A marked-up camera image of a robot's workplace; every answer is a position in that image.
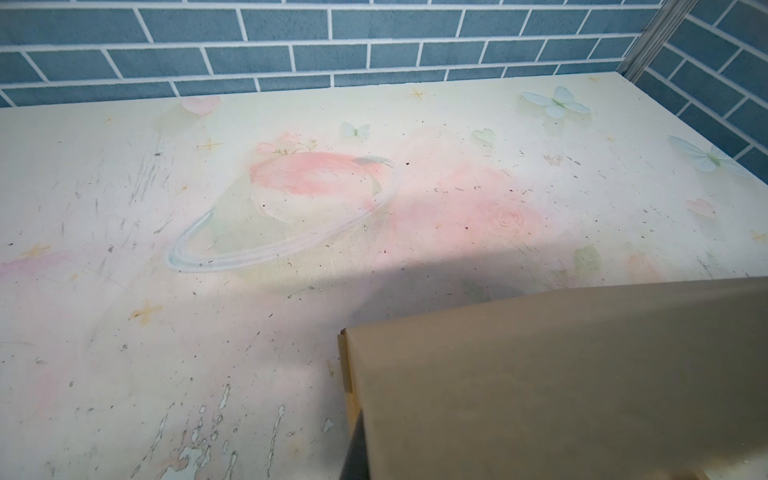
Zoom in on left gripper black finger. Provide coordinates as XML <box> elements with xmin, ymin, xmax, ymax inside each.
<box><xmin>339</xmin><ymin>413</ymin><xmax>370</xmax><ymax>480</ymax></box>

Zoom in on brown cardboard paper box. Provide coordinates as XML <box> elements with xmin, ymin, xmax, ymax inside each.
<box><xmin>338</xmin><ymin>278</ymin><xmax>767</xmax><ymax>479</ymax></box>

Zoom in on right aluminium corner post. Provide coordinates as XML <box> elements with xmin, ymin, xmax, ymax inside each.
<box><xmin>617</xmin><ymin>0</ymin><xmax>698</xmax><ymax>83</ymax></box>

